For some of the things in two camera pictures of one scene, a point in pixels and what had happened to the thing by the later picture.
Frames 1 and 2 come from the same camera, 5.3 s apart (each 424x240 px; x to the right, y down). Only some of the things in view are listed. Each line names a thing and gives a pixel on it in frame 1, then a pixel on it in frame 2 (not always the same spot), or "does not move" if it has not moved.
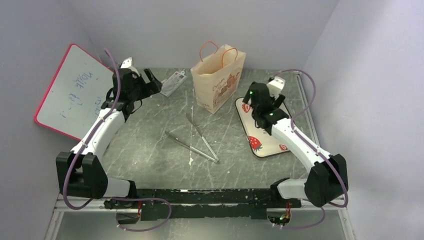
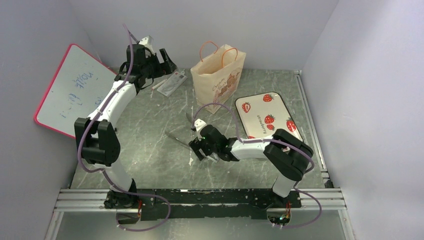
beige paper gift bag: [216, 79] does not move
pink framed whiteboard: [72, 105] does not move
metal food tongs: [198, 151] does not move
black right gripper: [274, 101] → [198, 149]
